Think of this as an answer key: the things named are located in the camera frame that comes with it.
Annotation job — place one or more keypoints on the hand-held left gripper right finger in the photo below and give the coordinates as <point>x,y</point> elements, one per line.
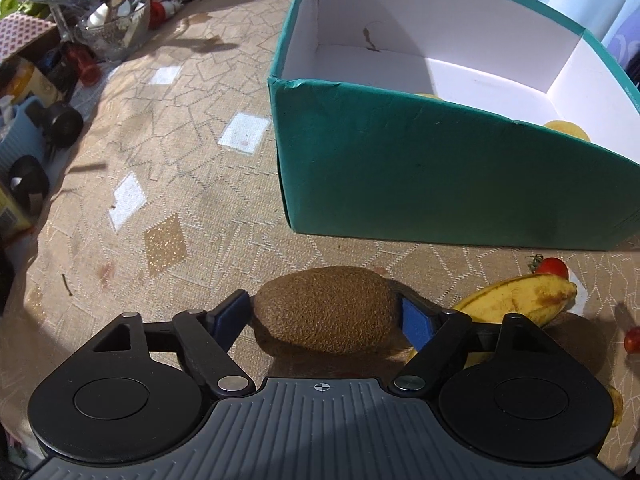
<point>417,321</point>

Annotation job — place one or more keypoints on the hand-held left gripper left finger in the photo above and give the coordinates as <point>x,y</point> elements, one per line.
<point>232,312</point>

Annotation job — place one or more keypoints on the brown kiwi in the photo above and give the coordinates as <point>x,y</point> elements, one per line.
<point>322,310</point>

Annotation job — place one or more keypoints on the yellow banana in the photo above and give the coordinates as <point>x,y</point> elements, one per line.
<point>520,300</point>

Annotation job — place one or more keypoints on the green cardboard box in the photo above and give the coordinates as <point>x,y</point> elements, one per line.
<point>400,170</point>

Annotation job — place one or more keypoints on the red cherry tomato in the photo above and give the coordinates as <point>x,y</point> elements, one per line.
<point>633,340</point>

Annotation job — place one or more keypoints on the cherry tomato with green stem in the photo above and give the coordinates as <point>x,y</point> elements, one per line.
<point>554,266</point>

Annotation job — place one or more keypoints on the yellow lemon left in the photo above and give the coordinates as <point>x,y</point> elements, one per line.
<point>428,95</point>

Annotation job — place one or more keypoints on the black roller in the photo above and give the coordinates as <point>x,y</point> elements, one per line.
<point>27,182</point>

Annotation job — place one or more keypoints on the yellow carton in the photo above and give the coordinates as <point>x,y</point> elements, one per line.
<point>10,215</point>

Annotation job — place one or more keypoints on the yellow apple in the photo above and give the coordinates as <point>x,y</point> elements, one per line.
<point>567,129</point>

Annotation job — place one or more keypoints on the black round lid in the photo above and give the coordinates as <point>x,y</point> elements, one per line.
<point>62,125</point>

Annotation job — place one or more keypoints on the glass bowl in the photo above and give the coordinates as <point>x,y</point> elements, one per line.
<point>112,32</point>

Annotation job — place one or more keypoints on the red and white bottle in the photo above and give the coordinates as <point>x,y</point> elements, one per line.
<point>161,12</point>

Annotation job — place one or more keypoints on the purple bag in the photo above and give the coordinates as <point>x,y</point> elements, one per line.
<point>622,45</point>

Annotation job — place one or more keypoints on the red dotted box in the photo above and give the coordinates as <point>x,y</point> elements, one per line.
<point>22,32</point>

